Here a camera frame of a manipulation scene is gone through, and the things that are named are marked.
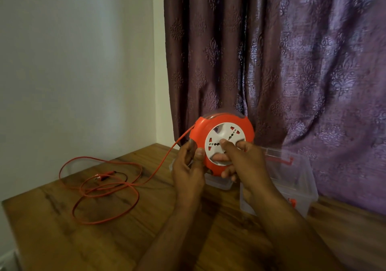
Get person's left hand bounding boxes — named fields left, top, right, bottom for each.
left=171, top=142, right=207, bottom=208

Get person's right hand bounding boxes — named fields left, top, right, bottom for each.
left=211, top=138, right=277, bottom=205

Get clear plastic box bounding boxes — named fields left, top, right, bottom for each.
left=240, top=147, right=319, bottom=219

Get orange extension cord reel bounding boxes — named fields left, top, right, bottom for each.
left=188, top=110, right=255, bottom=177

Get orange power cord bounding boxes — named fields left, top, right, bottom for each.
left=59, top=124, right=197, bottom=226

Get person's right forearm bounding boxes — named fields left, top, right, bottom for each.
left=250, top=189, right=347, bottom=271

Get person's left forearm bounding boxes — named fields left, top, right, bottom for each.
left=134, top=203, right=203, bottom=271

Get clear plastic lid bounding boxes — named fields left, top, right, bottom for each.
left=168, top=159, right=233, bottom=191

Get purple patterned curtain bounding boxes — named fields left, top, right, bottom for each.
left=163, top=0, right=386, bottom=216

